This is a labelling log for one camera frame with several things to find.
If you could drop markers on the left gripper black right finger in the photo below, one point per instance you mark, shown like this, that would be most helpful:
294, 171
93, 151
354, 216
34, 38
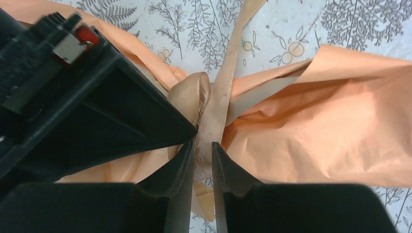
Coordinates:
233, 188

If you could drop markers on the tan wrapping paper sheet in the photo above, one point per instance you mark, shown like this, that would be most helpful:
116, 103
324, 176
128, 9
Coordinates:
172, 39

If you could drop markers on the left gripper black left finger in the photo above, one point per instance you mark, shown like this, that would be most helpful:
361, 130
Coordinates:
165, 196

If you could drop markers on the tan ribbon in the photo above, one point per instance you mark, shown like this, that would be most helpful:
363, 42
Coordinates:
206, 107

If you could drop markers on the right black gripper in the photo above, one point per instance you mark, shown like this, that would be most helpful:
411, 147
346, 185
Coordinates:
31, 56

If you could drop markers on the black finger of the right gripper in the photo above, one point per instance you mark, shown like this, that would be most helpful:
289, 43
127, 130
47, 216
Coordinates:
106, 110

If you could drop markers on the floral patterned table mat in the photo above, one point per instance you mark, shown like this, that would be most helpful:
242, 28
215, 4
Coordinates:
350, 117

